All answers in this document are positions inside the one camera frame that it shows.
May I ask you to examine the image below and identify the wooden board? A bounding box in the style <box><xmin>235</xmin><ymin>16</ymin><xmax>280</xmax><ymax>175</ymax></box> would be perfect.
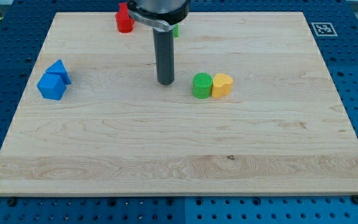
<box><xmin>0</xmin><ymin>12</ymin><xmax>358</xmax><ymax>197</ymax></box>

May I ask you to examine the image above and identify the blue cube block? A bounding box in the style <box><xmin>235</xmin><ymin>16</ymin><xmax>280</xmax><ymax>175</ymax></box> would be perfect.
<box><xmin>37</xmin><ymin>73</ymin><xmax>66</xmax><ymax>100</ymax></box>

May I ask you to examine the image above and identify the green cylinder block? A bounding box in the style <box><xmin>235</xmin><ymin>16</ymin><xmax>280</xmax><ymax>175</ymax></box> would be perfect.
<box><xmin>192</xmin><ymin>73</ymin><xmax>213</xmax><ymax>99</ymax></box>

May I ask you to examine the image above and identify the blue triangular prism block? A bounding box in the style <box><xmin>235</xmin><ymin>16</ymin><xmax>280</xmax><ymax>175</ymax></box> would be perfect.
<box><xmin>45</xmin><ymin>59</ymin><xmax>71</xmax><ymax>85</ymax></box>

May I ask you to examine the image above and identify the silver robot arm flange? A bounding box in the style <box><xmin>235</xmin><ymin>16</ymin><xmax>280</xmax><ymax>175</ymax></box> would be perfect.
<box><xmin>127</xmin><ymin>0</ymin><xmax>190</xmax><ymax>32</ymax></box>

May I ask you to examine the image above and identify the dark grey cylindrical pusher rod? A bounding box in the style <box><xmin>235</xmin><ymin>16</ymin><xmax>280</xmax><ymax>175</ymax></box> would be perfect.
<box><xmin>153</xmin><ymin>29</ymin><xmax>175</xmax><ymax>85</ymax></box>

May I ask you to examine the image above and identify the yellow heart block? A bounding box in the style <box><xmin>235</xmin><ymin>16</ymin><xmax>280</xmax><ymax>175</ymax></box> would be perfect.
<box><xmin>211</xmin><ymin>73</ymin><xmax>234</xmax><ymax>98</ymax></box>

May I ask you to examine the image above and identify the small green block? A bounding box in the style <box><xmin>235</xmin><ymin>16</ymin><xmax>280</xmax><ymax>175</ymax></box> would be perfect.
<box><xmin>173</xmin><ymin>24</ymin><xmax>179</xmax><ymax>38</ymax></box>

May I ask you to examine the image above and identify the white fiducial marker tag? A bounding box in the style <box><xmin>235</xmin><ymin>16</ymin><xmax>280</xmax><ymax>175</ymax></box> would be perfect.
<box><xmin>311</xmin><ymin>22</ymin><xmax>337</xmax><ymax>37</ymax></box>

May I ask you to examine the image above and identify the red block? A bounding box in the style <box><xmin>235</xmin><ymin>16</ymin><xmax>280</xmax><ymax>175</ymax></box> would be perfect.
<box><xmin>115</xmin><ymin>2</ymin><xmax>134</xmax><ymax>33</ymax></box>

